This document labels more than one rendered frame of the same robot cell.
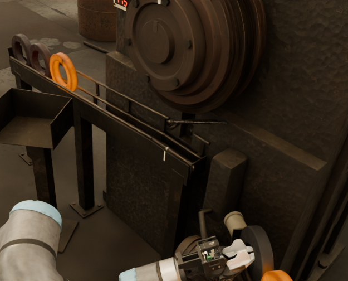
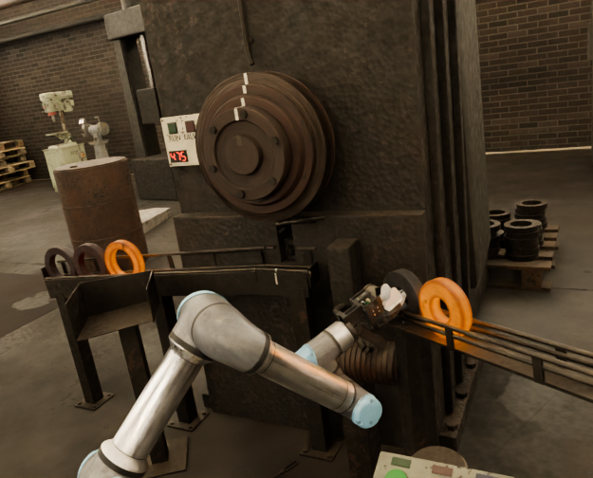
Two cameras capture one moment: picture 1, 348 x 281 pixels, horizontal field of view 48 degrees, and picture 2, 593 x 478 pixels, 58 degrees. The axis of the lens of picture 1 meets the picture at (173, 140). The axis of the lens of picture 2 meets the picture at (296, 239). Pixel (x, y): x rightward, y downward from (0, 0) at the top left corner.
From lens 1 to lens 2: 0.70 m
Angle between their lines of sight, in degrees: 22
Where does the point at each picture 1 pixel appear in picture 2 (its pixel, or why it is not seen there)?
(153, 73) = (247, 187)
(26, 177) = (97, 422)
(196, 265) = (360, 316)
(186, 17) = (266, 119)
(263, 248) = (408, 277)
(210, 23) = (287, 119)
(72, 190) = not seen: hidden behind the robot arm
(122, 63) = (195, 217)
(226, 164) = (342, 247)
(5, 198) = (82, 450)
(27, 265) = (228, 314)
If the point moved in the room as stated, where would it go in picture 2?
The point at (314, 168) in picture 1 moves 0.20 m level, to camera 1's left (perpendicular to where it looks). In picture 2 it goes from (417, 214) to (356, 227)
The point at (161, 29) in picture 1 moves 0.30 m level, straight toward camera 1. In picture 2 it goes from (246, 140) to (275, 148)
